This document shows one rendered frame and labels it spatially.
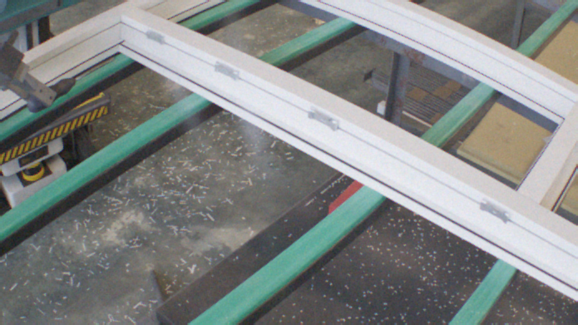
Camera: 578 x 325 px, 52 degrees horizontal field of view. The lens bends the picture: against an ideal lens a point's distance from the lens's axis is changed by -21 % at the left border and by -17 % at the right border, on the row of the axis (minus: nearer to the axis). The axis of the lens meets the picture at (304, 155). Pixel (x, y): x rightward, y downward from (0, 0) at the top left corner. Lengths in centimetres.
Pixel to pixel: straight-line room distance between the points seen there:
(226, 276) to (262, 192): 110
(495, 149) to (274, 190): 98
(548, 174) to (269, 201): 142
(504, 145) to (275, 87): 68
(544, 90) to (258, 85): 55
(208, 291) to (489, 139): 74
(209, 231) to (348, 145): 119
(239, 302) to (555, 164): 51
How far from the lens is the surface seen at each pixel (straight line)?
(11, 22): 201
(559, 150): 107
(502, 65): 131
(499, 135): 160
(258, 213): 223
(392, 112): 161
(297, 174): 238
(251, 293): 84
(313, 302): 120
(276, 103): 107
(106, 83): 127
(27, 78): 105
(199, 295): 119
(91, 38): 129
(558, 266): 93
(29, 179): 221
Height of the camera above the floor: 150
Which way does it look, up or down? 37 degrees down
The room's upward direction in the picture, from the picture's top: 6 degrees clockwise
